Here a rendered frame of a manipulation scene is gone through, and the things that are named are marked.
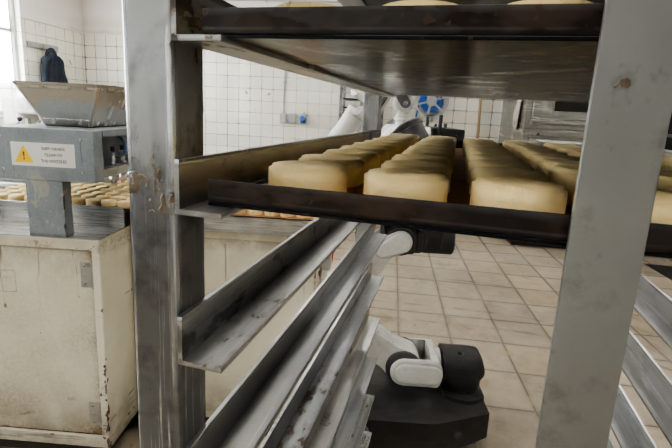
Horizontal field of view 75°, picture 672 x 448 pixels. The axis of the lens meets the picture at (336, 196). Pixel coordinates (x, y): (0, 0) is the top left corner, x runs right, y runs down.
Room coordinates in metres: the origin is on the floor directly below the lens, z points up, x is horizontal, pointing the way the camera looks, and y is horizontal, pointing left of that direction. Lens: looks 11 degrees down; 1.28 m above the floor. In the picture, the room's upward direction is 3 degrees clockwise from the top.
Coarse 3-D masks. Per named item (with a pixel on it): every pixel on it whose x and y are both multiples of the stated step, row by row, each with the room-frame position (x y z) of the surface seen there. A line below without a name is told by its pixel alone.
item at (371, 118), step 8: (368, 96) 0.83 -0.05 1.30; (376, 96) 0.82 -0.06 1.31; (368, 104) 0.83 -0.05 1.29; (376, 104) 0.82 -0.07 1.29; (368, 112) 0.82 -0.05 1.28; (376, 112) 0.82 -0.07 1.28; (368, 120) 0.82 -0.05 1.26; (376, 120) 0.82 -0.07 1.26; (368, 128) 0.82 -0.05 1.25; (376, 128) 0.82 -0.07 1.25; (360, 224) 0.83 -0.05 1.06; (368, 224) 0.82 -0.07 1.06; (360, 232) 0.83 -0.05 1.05
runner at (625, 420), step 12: (624, 396) 0.58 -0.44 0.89; (624, 408) 0.57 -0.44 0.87; (612, 420) 0.56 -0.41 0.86; (624, 420) 0.56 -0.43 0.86; (636, 420) 0.53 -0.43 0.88; (624, 432) 0.54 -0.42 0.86; (636, 432) 0.53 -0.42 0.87; (648, 432) 0.50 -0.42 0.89; (624, 444) 0.51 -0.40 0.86; (636, 444) 0.51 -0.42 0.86; (648, 444) 0.49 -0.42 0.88
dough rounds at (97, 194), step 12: (0, 192) 1.59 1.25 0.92; (12, 192) 1.58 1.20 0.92; (24, 192) 1.58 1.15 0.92; (72, 192) 1.64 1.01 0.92; (84, 192) 1.63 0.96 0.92; (96, 192) 1.64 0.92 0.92; (108, 192) 1.65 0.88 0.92; (120, 192) 1.69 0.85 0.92; (84, 204) 1.52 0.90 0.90; (96, 204) 1.51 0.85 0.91; (108, 204) 1.50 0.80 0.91; (120, 204) 1.50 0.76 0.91
